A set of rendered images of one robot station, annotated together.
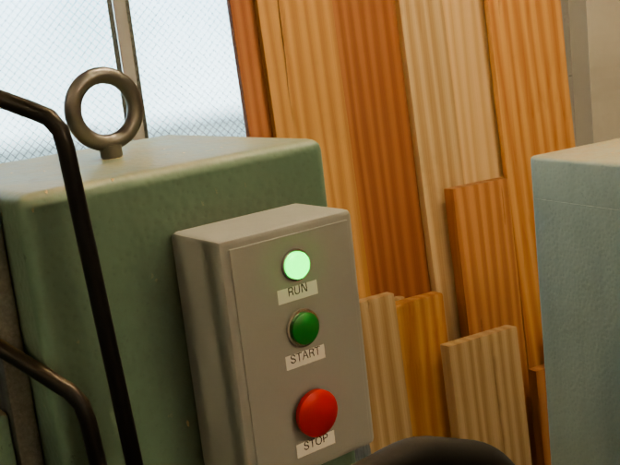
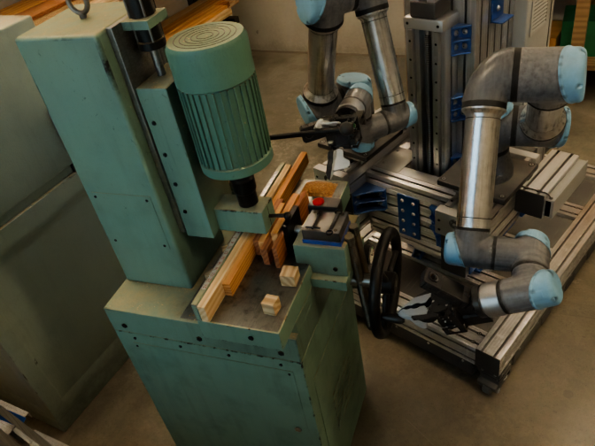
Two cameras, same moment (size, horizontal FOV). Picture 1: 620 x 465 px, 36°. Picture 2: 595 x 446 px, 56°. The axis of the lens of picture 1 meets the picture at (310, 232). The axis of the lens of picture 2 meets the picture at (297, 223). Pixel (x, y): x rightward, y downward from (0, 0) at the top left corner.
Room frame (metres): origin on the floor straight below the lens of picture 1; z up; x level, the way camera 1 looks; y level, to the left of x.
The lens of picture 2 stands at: (0.99, 1.47, 1.84)
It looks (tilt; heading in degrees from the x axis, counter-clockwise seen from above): 37 degrees down; 241
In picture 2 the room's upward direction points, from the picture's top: 11 degrees counter-clockwise
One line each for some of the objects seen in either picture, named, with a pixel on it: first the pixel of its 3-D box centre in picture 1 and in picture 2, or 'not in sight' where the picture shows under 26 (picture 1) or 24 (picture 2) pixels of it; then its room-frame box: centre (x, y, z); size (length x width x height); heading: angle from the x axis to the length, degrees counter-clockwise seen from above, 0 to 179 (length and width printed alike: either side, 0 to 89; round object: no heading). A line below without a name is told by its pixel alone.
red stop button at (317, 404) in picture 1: (316, 412); not in sight; (0.56, 0.01, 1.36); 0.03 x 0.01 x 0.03; 125
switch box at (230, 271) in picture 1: (276, 340); not in sight; (0.59, 0.03, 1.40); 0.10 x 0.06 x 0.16; 125
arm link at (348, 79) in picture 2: not in sight; (353, 94); (-0.11, 0.03, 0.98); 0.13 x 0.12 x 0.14; 168
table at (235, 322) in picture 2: not in sight; (299, 252); (0.45, 0.45, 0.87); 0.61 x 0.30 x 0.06; 35
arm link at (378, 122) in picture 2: not in sight; (365, 130); (0.06, 0.28, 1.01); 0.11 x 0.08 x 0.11; 168
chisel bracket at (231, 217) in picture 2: not in sight; (245, 215); (0.53, 0.35, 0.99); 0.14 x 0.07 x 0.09; 125
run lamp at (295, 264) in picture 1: (297, 265); not in sight; (0.57, 0.01, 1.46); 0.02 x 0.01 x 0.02; 125
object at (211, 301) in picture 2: not in sight; (252, 233); (0.52, 0.35, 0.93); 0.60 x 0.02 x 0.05; 35
